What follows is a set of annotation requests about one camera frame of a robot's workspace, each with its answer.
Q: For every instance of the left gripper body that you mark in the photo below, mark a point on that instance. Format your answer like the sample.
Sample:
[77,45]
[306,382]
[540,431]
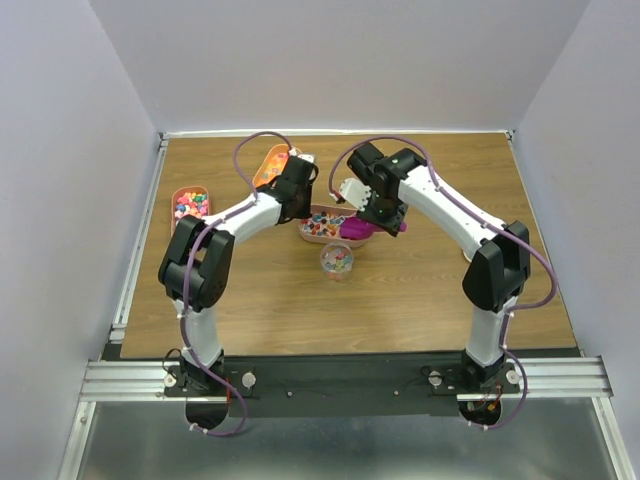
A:
[304,199]

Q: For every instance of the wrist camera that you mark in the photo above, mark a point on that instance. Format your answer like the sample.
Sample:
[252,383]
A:
[296,152]
[355,193]

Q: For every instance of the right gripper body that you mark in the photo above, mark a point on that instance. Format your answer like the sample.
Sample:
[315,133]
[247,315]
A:
[384,211]

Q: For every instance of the magenta plastic scoop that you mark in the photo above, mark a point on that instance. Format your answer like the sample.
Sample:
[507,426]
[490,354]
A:
[353,228]

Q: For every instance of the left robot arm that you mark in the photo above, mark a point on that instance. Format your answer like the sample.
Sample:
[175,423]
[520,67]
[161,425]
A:
[195,268]

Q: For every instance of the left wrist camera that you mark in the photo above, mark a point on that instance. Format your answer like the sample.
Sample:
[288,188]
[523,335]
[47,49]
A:
[296,152]

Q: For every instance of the orange tray of star candies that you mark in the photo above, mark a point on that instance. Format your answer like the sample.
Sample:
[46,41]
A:
[272,165]

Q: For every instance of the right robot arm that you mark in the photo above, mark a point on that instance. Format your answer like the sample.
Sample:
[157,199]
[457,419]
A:
[383,188]

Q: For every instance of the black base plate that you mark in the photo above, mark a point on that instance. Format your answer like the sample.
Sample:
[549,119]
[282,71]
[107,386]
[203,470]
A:
[341,385]

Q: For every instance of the pink tray of wrapped candies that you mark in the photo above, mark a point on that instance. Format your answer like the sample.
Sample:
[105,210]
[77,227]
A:
[192,200]

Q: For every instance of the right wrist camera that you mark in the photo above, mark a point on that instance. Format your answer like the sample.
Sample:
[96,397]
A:
[355,193]

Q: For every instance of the aluminium frame rail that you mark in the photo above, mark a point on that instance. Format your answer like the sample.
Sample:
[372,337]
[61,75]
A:
[394,416]

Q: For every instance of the clear plastic cup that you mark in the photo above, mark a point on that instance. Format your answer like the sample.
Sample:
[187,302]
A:
[336,261]

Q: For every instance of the pink tray of lollipops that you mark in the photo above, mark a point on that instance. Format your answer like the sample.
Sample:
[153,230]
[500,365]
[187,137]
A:
[323,226]

